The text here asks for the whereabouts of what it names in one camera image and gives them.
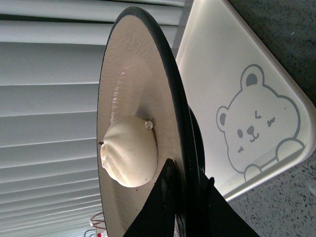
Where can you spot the white steamed bun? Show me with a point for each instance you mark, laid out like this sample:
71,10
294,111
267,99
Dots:
129,152

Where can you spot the grey pleated curtain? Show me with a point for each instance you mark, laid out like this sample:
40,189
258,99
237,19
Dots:
51,53

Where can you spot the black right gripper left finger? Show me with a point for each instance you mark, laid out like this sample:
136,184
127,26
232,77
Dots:
157,217

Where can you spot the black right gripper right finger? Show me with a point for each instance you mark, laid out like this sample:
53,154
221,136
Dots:
215,216

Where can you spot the beige plate with black rim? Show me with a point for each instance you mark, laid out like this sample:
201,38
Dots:
139,77

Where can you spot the cream bear print tray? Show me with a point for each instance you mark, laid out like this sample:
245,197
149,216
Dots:
254,119

